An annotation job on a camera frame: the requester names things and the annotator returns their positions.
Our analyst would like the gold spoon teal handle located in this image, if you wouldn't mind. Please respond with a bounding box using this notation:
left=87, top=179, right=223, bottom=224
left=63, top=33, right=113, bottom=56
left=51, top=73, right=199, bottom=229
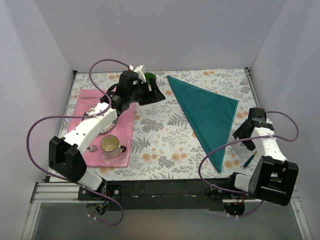
left=243, top=151, right=258, bottom=168

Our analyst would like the teal cloth napkin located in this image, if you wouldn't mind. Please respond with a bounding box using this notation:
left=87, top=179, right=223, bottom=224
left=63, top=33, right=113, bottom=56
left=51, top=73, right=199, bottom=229
left=166, top=75, right=239, bottom=173

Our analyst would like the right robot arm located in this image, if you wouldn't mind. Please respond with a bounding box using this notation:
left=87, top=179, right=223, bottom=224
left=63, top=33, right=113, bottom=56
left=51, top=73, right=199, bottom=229
left=226, top=107, right=299, bottom=206

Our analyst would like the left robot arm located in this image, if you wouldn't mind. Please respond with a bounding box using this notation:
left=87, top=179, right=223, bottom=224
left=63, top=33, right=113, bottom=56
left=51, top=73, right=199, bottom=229
left=48, top=70, right=165, bottom=200

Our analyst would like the green inside floral mug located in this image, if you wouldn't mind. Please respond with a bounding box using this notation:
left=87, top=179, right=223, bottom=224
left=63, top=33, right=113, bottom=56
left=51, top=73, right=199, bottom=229
left=144, top=72, right=157, bottom=83

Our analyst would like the silver fork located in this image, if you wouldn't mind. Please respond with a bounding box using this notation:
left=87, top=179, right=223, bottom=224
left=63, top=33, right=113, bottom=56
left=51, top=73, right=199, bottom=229
left=80, top=96, right=102, bottom=100

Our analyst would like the pink placemat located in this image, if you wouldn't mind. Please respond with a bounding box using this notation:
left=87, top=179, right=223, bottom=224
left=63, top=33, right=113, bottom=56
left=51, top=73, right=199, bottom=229
left=73, top=88, right=137, bottom=168

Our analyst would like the white plate blue rim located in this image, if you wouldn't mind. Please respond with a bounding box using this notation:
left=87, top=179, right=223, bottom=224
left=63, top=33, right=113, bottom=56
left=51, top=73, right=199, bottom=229
left=83, top=104, right=118, bottom=135

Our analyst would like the floral tablecloth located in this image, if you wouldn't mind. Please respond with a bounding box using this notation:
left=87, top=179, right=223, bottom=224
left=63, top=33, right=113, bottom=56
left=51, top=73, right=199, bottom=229
left=49, top=69, right=280, bottom=183

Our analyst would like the cream enamel cup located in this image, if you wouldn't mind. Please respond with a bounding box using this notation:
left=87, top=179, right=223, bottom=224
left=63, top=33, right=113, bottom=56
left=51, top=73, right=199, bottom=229
left=100, top=135, right=127, bottom=158

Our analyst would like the silver spoon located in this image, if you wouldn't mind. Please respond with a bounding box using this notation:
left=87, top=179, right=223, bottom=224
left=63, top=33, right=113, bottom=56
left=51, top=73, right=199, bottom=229
left=86, top=145, right=98, bottom=153

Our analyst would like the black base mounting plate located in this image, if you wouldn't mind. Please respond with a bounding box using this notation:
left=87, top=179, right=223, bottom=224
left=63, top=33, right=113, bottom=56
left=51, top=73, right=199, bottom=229
left=77, top=177, right=258, bottom=211

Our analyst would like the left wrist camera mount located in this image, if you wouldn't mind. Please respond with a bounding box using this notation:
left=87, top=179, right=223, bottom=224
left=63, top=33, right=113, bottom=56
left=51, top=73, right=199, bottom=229
left=133, top=64, right=147, bottom=83

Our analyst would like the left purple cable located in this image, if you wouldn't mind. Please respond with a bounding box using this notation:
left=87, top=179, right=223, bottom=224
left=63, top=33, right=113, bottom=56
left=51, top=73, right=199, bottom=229
left=26, top=58, right=133, bottom=227

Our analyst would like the aluminium frame rail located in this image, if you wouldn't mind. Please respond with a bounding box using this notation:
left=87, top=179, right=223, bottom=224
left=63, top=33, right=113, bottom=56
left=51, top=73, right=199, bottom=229
left=22, top=182, right=313, bottom=240

